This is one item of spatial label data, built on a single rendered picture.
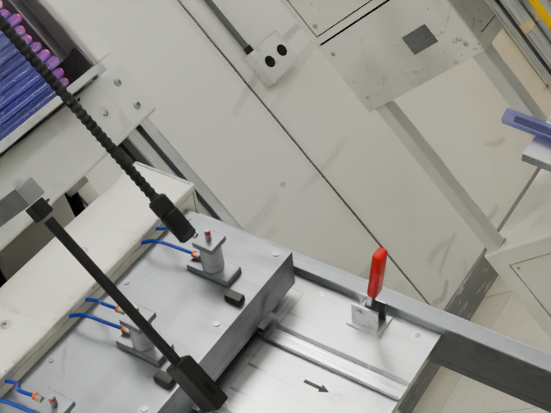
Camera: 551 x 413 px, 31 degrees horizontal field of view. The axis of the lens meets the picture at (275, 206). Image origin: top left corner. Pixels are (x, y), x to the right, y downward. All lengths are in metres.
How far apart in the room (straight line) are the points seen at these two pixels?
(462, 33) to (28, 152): 0.94
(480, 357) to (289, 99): 2.27
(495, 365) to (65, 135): 0.49
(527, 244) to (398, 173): 1.44
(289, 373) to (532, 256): 1.11
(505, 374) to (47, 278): 0.45
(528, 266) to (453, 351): 1.05
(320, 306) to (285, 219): 2.03
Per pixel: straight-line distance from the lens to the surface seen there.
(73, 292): 0.96
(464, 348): 0.99
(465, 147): 3.65
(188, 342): 0.92
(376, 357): 0.97
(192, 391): 0.73
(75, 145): 1.05
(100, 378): 0.91
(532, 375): 0.97
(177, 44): 3.03
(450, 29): 1.76
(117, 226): 1.01
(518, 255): 2.02
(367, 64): 1.89
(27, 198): 0.69
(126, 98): 1.10
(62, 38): 1.11
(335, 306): 1.01
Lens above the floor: 1.36
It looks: 11 degrees down
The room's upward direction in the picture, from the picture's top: 40 degrees counter-clockwise
